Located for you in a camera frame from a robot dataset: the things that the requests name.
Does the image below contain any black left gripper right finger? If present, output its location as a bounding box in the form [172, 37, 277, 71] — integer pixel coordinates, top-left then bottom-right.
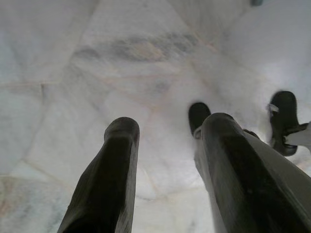
[194, 112, 311, 233]

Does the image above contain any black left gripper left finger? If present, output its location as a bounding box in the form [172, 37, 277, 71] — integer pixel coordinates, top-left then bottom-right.
[57, 116, 141, 233]

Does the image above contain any black robot right foot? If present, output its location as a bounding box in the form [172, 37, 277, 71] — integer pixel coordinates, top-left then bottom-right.
[268, 91, 300, 156]

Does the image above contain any black robot foot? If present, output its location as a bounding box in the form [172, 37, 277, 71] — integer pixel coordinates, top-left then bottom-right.
[268, 91, 300, 156]
[188, 102, 212, 139]

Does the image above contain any black robot left foot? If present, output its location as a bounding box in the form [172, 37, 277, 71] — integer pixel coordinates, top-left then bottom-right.
[188, 102, 212, 139]

